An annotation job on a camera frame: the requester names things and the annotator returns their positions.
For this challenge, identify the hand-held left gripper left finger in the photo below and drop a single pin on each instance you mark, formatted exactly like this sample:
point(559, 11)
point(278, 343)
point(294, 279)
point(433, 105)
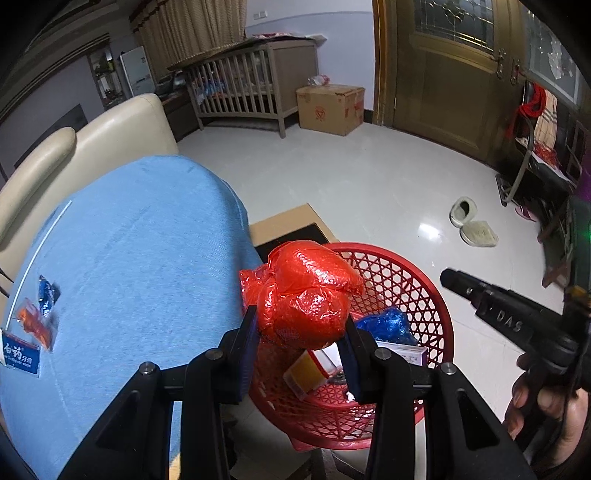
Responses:
point(244, 364)

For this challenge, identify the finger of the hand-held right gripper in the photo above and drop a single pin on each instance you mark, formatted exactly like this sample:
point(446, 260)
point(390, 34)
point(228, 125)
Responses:
point(461, 286)

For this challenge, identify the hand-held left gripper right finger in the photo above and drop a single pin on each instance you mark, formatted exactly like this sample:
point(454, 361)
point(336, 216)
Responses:
point(351, 364)

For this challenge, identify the blue plastic bag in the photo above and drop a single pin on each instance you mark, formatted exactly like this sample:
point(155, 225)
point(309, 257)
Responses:
point(388, 325)

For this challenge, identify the red plastic basket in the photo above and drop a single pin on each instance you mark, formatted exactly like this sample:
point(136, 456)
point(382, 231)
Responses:
point(401, 286)

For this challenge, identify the red plastic bag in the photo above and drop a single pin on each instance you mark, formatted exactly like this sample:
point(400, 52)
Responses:
point(300, 295)

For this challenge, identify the person's right hand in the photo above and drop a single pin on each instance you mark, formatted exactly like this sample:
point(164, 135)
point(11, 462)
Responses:
point(572, 424)

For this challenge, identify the orange and white box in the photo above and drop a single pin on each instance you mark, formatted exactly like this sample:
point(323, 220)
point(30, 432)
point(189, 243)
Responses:
point(302, 374)

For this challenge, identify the purple and white box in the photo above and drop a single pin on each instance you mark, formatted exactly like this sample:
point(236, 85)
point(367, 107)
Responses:
point(406, 353)

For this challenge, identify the pink slipper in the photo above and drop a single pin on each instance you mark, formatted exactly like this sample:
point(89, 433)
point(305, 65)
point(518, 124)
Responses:
point(526, 213)

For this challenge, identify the dark shoe rack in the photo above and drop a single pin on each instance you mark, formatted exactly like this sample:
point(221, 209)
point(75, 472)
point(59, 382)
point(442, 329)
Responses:
point(545, 180)

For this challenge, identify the flat cardboard sheet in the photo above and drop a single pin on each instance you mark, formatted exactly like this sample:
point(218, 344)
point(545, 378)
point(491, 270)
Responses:
point(286, 221)

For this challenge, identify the plaid cloth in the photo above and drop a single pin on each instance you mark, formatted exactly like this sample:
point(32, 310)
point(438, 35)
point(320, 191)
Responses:
point(549, 120)

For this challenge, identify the red scarf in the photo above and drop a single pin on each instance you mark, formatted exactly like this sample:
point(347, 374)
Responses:
point(531, 106)

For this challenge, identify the golden wooden door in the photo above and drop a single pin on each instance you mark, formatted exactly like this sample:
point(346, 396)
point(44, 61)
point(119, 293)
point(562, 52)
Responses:
point(443, 92)

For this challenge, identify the shiny blue snack wrapper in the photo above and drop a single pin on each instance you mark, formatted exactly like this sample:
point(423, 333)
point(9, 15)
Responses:
point(46, 295)

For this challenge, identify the orange snack wrapper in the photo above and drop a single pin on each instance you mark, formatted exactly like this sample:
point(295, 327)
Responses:
point(34, 323)

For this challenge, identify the brown cardboard box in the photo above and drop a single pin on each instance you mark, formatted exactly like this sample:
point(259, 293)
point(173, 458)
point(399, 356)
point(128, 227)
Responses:
point(328, 110)

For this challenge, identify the blue and white toothpaste box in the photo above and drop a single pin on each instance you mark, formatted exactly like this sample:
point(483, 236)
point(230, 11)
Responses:
point(18, 353)

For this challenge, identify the thin white plastic tube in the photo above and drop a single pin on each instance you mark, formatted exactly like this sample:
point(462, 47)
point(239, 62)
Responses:
point(46, 235)

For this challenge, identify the cream leather sofa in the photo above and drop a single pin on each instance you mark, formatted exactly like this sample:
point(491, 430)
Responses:
point(115, 129)

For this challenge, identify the wooden baby crib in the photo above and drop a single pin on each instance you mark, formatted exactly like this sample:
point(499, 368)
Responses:
point(286, 69)

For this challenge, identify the white refrigerator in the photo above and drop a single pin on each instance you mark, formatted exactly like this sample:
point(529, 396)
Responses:
point(138, 69)

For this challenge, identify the beige curtain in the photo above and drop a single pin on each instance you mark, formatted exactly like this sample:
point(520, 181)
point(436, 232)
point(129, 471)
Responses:
point(194, 27)

